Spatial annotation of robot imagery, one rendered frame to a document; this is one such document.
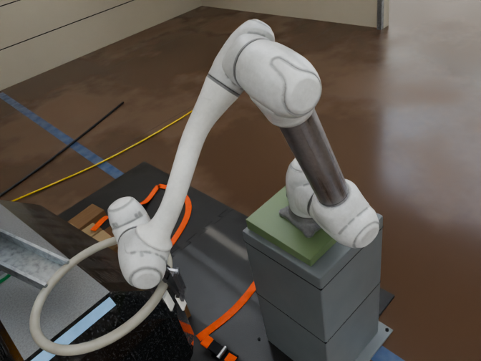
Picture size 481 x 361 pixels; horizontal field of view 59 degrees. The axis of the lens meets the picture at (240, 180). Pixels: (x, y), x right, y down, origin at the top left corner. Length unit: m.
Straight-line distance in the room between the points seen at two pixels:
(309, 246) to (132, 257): 0.73
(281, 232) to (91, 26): 6.05
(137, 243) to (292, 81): 0.52
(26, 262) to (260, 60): 1.19
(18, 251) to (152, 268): 0.87
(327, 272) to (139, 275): 0.74
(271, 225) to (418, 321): 1.06
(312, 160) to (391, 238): 1.69
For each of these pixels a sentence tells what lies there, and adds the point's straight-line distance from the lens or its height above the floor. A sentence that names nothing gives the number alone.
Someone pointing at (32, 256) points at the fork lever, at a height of 0.95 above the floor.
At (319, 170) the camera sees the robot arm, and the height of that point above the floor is 1.28.
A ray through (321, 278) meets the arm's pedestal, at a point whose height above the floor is 0.79.
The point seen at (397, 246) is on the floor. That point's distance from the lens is 2.73.
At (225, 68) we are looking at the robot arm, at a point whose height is 1.59.
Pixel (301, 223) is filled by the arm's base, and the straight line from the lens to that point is 1.61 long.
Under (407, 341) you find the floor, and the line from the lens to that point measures 2.35.
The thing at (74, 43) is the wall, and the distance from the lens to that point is 7.20.
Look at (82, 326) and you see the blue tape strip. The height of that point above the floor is 0.80.
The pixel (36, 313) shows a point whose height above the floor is 0.94.
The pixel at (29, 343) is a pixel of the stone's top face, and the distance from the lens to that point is 1.68.
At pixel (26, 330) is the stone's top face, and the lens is 1.72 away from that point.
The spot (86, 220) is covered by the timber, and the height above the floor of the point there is 0.09.
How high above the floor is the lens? 1.98
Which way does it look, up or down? 37 degrees down
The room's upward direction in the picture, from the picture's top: 12 degrees counter-clockwise
